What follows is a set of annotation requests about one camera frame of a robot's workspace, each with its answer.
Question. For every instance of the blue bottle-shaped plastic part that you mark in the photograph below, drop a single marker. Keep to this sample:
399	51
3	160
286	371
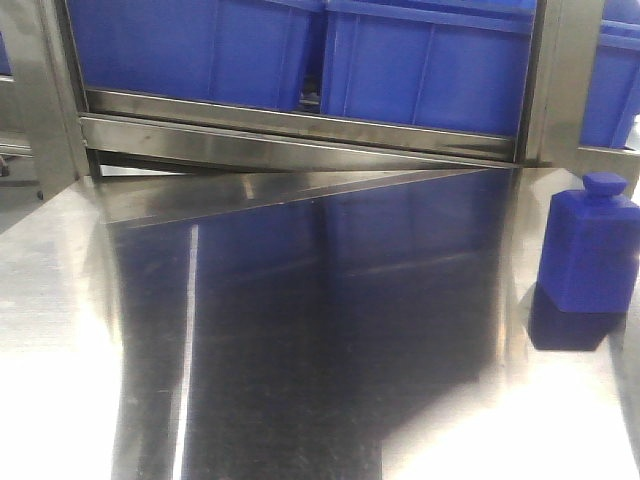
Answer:
590	256

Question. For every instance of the stainless steel shelf rack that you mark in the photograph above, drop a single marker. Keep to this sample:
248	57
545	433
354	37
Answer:
71	132

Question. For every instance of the blue plastic bin left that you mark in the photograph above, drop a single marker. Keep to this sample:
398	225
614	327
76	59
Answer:
252	53

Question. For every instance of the blue plastic bin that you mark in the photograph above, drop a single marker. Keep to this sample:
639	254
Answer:
446	65
252	53

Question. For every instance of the blue plastic bin right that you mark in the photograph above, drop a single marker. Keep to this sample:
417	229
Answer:
446	65

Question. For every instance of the blue bin far right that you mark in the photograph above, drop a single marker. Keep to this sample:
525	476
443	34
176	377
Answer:
613	98

